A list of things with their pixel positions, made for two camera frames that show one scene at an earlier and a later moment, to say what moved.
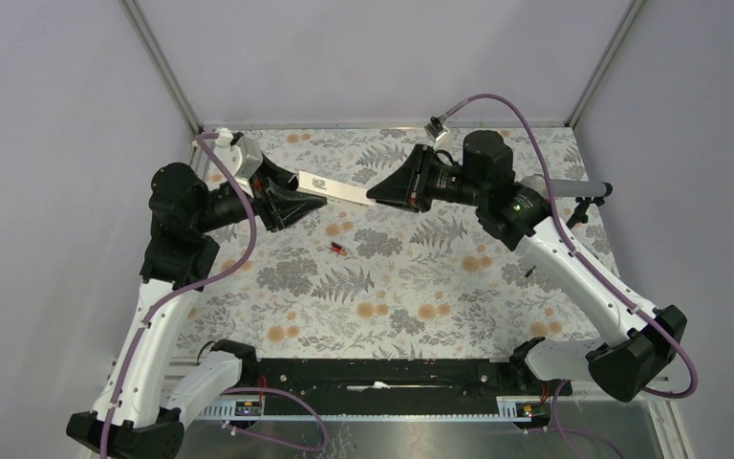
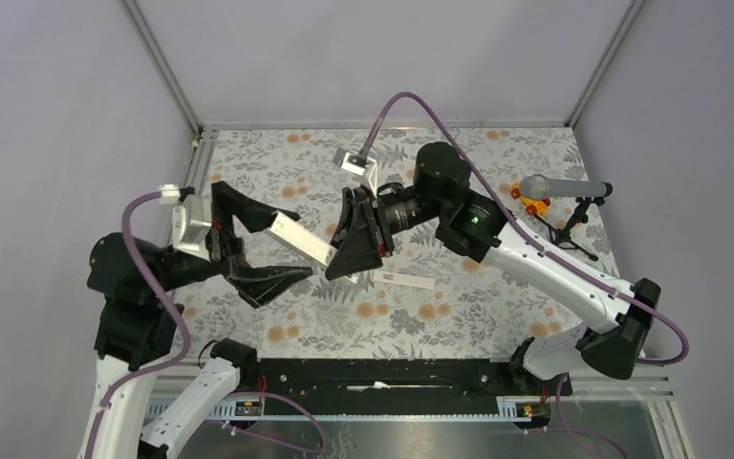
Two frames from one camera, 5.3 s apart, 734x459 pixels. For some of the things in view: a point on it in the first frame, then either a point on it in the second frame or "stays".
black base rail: (396, 386) stays
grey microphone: (567, 187) stays
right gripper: (407, 185) -> (358, 240)
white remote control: (334, 188) -> (301, 238)
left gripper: (277, 205) -> (260, 282)
